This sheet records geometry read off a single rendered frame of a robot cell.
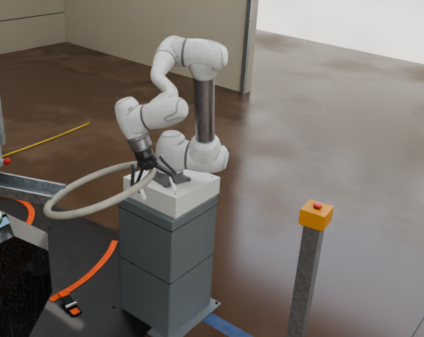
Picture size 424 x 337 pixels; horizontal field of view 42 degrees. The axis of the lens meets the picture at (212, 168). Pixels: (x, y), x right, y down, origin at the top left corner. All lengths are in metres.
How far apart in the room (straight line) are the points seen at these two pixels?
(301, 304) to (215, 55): 1.27
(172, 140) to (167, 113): 0.84
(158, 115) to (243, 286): 1.93
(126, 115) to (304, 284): 1.21
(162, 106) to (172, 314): 1.53
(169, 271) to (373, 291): 1.53
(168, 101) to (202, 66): 0.52
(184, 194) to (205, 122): 0.40
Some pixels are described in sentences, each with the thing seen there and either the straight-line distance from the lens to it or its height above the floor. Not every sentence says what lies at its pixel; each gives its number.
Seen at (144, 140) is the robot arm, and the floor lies 1.44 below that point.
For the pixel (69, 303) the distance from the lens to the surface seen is 3.55.
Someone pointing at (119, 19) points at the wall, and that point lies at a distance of 8.76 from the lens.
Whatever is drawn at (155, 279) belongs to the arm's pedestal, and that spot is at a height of 0.38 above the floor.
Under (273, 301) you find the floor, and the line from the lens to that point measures 3.66.
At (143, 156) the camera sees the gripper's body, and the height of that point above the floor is 1.38.
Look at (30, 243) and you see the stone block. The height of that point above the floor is 0.67.
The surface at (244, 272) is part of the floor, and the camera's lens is 3.87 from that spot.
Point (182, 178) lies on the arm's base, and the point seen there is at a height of 0.93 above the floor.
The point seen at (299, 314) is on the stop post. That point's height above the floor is 0.49.
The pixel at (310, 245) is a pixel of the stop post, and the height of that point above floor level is 0.90.
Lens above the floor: 2.31
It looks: 26 degrees down
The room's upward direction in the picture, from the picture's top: 4 degrees clockwise
